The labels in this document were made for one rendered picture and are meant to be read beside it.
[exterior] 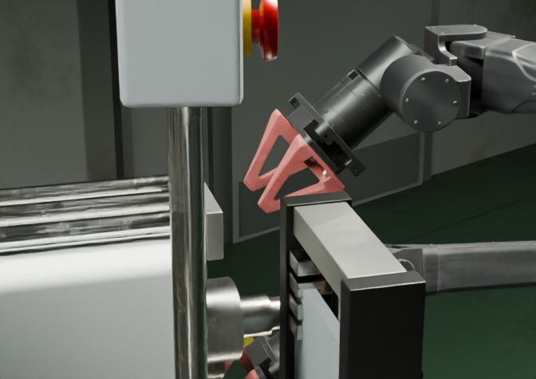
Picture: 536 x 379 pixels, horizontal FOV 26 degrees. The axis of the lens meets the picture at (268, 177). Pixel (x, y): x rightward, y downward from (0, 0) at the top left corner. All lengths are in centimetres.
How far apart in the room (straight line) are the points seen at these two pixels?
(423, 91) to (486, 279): 43
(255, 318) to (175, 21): 46
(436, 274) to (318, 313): 55
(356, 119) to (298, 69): 322
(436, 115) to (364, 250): 31
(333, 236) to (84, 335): 18
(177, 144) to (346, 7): 391
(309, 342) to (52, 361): 18
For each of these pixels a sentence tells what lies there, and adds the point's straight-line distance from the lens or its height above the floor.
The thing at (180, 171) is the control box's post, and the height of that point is 157.
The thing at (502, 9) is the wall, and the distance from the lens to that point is 515.
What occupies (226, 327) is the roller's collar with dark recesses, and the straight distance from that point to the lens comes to 87.
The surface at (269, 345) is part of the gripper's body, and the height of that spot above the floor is 114.
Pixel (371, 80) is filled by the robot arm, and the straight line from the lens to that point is 110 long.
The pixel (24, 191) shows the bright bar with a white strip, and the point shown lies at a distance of 83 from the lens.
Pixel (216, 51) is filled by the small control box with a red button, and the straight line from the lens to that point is 46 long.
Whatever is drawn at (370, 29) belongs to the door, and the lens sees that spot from 452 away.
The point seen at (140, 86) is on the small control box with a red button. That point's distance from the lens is 47.
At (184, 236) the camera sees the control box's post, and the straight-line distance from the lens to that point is 52.
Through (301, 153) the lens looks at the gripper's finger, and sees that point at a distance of 107.
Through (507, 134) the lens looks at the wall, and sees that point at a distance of 537.
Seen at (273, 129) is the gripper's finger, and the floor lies 139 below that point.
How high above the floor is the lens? 175
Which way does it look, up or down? 21 degrees down
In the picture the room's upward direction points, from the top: straight up
